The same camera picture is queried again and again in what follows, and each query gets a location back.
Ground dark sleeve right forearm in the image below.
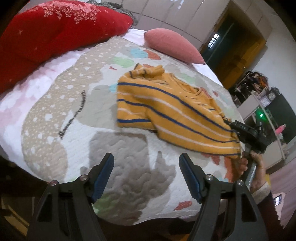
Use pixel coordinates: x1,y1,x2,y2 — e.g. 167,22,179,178
252,182,283,240

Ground black television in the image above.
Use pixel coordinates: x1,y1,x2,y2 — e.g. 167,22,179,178
266,94,296,143

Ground cluttered clothes rack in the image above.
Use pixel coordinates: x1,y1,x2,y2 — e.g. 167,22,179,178
229,71,269,103

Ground pink water bottle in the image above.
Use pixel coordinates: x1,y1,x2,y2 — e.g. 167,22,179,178
275,124,286,135

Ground pink corduroy pillow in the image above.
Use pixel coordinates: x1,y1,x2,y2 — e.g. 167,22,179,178
144,28,206,65

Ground wooden door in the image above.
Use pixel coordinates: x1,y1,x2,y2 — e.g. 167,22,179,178
202,13,266,89

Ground patchwork heart quilt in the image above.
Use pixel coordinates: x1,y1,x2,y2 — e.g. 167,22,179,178
21,37,242,225

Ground beige wardrobe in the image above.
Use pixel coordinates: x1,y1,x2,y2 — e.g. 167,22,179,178
120,0,229,50

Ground yellow striped knit sweater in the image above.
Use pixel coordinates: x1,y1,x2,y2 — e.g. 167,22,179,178
116,64,241,158

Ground white tv cabinet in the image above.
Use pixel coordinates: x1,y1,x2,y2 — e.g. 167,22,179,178
238,93,287,174

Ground dark mantel clock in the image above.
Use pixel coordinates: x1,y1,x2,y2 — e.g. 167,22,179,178
267,87,280,101

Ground person right hand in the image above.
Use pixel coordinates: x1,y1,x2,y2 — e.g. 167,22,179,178
236,151,266,193

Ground red floral pillow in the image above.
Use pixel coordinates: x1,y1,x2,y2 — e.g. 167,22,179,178
1,1,133,92

